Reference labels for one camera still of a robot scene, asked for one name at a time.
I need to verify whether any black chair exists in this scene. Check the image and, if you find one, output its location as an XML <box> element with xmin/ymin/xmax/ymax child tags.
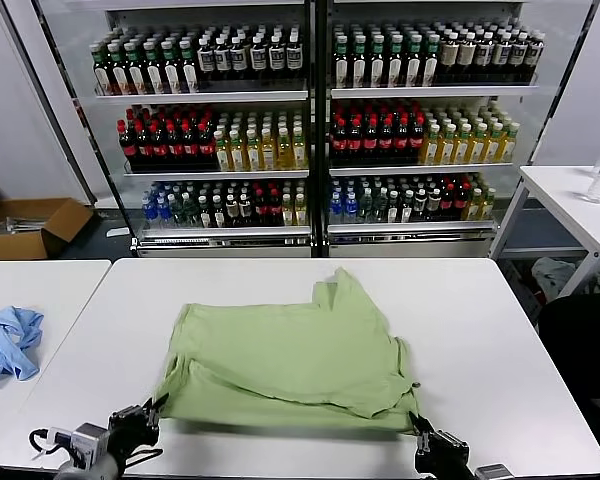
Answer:
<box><xmin>539</xmin><ymin>288</ymin><xmax>600</xmax><ymax>416</ymax></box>

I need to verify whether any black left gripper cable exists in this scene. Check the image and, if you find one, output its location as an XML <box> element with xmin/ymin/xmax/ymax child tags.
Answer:
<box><xmin>28</xmin><ymin>428</ymin><xmax>164</xmax><ymax>465</ymax></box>

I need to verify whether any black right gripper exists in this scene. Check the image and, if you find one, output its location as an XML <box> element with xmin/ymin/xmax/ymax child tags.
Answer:
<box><xmin>407</xmin><ymin>410</ymin><xmax>472</xmax><ymax>477</ymax></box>

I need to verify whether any glass beverage cooler cabinet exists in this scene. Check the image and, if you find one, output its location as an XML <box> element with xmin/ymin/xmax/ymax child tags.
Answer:
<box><xmin>315</xmin><ymin>0</ymin><xmax>599</xmax><ymax>259</ymax></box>
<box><xmin>29</xmin><ymin>0</ymin><xmax>325</xmax><ymax>259</ymax></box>

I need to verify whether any crumpled light blue garment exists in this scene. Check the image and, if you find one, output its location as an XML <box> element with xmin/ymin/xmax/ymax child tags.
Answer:
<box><xmin>0</xmin><ymin>305</ymin><xmax>45</xmax><ymax>385</ymax></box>

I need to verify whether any dark bottle blue white label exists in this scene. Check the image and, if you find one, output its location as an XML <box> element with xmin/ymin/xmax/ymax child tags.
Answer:
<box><xmin>267</xmin><ymin>34</ymin><xmax>285</xmax><ymax>75</ymax></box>
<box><xmin>474</xmin><ymin>31</ymin><xmax>494</xmax><ymax>82</ymax></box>
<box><xmin>249</xmin><ymin>34</ymin><xmax>268</xmax><ymax>75</ymax></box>
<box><xmin>492</xmin><ymin>31</ymin><xmax>511</xmax><ymax>82</ymax></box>
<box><xmin>526</xmin><ymin>30</ymin><xmax>546</xmax><ymax>81</ymax></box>
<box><xmin>509</xmin><ymin>30</ymin><xmax>528</xmax><ymax>82</ymax></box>
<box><xmin>285</xmin><ymin>33</ymin><xmax>304</xmax><ymax>75</ymax></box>
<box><xmin>213</xmin><ymin>36</ymin><xmax>232</xmax><ymax>76</ymax></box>
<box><xmin>230</xmin><ymin>35</ymin><xmax>248</xmax><ymax>76</ymax></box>
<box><xmin>197</xmin><ymin>36</ymin><xmax>215</xmax><ymax>77</ymax></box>

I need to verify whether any grey bars bundle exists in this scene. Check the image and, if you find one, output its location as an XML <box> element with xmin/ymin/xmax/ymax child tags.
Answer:
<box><xmin>0</xmin><ymin>214</ymin><xmax>46</xmax><ymax>234</ymax></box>

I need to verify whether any dark bottle tan label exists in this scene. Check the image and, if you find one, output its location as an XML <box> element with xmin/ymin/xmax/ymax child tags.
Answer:
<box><xmin>457</xmin><ymin>31</ymin><xmax>476</xmax><ymax>82</ymax></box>
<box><xmin>439</xmin><ymin>31</ymin><xmax>459</xmax><ymax>82</ymax></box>

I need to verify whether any white side table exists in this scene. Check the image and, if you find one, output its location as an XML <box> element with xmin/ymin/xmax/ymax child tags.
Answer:
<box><xmin>494</xmin><ymin>164</ymin><xmax>600</xmax><ymax>296</ymax></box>

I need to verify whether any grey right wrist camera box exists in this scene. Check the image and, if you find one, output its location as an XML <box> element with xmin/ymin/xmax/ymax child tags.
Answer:
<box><xmin>473</xmin><ymin>463</ymin><xmax>512</xmax><ymax>480</ymax></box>

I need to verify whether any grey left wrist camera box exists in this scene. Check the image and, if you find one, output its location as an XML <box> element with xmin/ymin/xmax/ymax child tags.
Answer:
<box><xmin>69</xmin><ymin>422</ymin><xmax>109</xmax><ymax>470</ymax></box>

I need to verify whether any open cardboard box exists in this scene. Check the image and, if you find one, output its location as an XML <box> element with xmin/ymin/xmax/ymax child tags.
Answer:
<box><xmin>0</xmin><ymin>197</ymin><xmax>95</xmax><ymax>260</ymax></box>

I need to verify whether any grey white clothes pile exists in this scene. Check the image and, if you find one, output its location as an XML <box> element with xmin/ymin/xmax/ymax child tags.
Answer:
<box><xmin>531</xmin><ymin>257</ymin><xmax>579</xmax><ymax>301</ymax></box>

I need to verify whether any green t-shirt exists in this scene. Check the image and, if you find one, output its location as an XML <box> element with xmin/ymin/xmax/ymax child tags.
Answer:
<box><xmin>152</xmin><ymin>267</ymin><xmax>424</xmax><ymax>434</ymax></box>

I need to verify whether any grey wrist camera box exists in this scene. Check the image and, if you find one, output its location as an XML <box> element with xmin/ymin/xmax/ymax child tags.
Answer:
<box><xmin>473</xmin><ymin>463</ymin><xmax>512</xmax><ymax>480</ymax></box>
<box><xmin>69</xmin><ymin>422</ymin><xmax>109</xmax><ymax>470</ymax></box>

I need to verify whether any yellow drink bottle green label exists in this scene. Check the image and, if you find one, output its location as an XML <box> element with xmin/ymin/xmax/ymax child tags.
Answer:
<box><xmin>440</xmin><ymin>123</ymin><xmax>457</xmax><ymax>166</ymax></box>
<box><xmin>244</xmin><ymin>128</ymin><xmax>261</xmax><ymax>171</ymax></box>
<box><xmin>456</xmin><ymin>122</ymin><xmax>473</xmax><ymax>165</ymax></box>
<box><xmin>423</xmin><ymin>123</ymin><xmax>441</xmax><ymax>166</ymax></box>
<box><xmin>260</xmin><ymin>127</ymin><xmax>277</xmax><ymax>171</ymax></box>
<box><xmin>471</xmin><ymin>122</ymin><xmax>488</xmax><ymax>165</ymax></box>
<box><xmin>502</xmin><ymin>121</ymin><xmax>521</xmax><ymax>164</ymax></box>
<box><xmin>291</xmin><ymin>125</ymin><xmax>308</xmax><ymax>170</ymax></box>
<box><xmin>276</xmin><ymin>126</ymin><xmax>293</xmax><ymax>170</ymax></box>
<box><xmin>487</xmin><ymin>121</ymin><xmax>504</xmax><ymax>164</ymax></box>
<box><xmin>214</xmin><ymin>130</ymin><xmax>231</xmax><ymax>172</ymax></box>
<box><xmin>229</xmin><ymin>129</ymin><xmax>246</xmax><ymax>172</ymax></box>

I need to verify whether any dark tea bottle green cap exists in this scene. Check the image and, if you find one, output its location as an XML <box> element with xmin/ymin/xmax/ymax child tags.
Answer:
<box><xmin>109</xmin><ymin>42</ymin><xmax>130</xmax><ymax>96</ymax></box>
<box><xmin>404</xmin><ymin>33</ymin><xmax>423</xmax><ymax>87</ymax></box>
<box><xmin>92</xmin><ymin>43</ymin><xmax>112</xmax><ymax>96</ymax></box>
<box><xmin>162</xmin><ymin>40</ymin><xmax>182</xmax><ymax>94</ymax></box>
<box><xmin>386</xmin><ymin>34</ymin><xmax>405</xmax><ymax>88</ymax></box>
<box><xmin>369</xmin><ymin>34</ymin><xmax>387</xmax><ymax>88</ymax></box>
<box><xmin>332</xmin><ymin>35</ymin><xmax>351</xmax><ymax>88</ymax></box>
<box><xmin>422</xmin><ymin>33</ymin><xmax>441</xmax><ymax>86</ymax></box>
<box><xmin>350</xmin><ymin>34</ymin><xmax>369</xmax><ymax>88</ymax></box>
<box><xmin>179</xmin><ymin>39</ymin><xmax>200</xmax><ymax>94</ymax></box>
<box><xmin>145</xmin><ymin>41</ymin><xmax>164</xmax><ymax>95</ymax></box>
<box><xmin>127</xmin><ymin>41</ymin><xmax>147</xmax><ymax>95</ymax></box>

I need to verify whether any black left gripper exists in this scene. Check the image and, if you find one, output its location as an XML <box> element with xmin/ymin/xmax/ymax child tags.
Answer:
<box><xmin>107</xmin><ymin>392</ymin><xmax>171</xmax><ymax>459</ymax></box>

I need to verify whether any white cooler shelf board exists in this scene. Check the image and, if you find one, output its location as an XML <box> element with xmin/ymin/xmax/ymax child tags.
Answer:
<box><xmin>93</xmin><ymin>89</ymin><xmax>310</xmax><ymax>104</ymax></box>
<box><xmin>123</xmin><ymin>168</ymin><xmax>310</xmax><ymax>180</ymax></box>
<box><xmin>327</xmin><ymin>219</ymin><xmax>496</xmax><ymax>234</ymax></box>
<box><xmin>328</xmin><ymin>162</ymin><xmax>515</xmax><ymax>176</ymax></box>
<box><xmin>137</xmin><ymin>225</ymin><xmax>312</xmax><ymax>241</ymax></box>
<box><xmin>329</xmin><ymin>84</ymin><xmax>540</xmax><ymax>99</ymax></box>

